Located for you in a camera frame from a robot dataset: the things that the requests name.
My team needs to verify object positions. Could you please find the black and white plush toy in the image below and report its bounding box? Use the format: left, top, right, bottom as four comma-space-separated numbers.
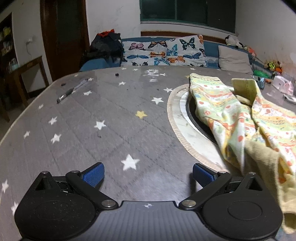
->
225, 35, 244, 49

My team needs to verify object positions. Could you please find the dark clothes pile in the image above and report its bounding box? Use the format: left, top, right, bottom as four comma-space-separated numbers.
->
83, 29, 125, 67

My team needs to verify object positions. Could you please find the grey star-print table cover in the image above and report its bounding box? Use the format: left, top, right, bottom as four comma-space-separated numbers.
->
0, 65, 296, 241

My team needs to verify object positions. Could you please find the orange plush toy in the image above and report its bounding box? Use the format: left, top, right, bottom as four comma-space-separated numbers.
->
243, 46, 257, 57

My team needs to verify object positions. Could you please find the grey pillow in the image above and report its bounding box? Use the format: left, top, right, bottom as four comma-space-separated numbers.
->
218, 45, 254, 75

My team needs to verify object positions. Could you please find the black pen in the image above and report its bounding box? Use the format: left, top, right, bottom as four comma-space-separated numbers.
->
57, 78, 90, 104

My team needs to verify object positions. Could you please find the dark wooden door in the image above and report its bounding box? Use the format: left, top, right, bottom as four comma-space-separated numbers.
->
40, 0, 90, 82

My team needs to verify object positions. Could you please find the blue sofa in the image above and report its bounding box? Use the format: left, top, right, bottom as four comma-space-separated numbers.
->
79, 37, 266, 73

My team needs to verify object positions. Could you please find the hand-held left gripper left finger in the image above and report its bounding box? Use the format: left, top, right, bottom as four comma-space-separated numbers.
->
35, 162, 118, 210

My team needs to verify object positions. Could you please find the wooden side table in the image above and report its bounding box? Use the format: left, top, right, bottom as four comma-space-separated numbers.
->
0, 55, 50, 123

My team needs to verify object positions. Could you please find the green-framed window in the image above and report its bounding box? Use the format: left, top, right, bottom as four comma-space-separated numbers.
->
139, 0, 237, 34

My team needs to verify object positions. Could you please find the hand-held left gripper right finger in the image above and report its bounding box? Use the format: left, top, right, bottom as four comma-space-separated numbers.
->
179, 163, 264, 210

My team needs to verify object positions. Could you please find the yellow-green toy pile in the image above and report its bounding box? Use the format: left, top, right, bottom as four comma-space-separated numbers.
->
264, 60, 284, 75

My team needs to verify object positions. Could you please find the white pink plastic bag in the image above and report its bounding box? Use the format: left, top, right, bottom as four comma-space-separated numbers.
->
271, 75, 295, 96

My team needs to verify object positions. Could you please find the round beige table mat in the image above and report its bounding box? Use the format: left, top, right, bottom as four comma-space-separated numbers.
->
167, 83, 233, 172

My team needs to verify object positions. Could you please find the patterned child's shirt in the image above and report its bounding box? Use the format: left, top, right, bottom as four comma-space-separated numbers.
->
189, 73, 296, 234

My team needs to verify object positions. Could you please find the wall socket with cable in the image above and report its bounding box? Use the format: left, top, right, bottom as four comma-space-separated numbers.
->
25, 37, 35, 59

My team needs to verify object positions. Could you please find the green toy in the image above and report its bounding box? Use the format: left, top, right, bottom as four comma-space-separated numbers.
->
253, 70, 271, 79

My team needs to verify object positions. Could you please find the butterfly print pillow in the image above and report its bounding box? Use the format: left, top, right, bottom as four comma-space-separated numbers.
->
121, 35, 207, 67

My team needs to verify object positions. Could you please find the dark shelf cabinet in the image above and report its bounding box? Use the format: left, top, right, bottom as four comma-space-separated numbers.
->
0, 13, 19, 78

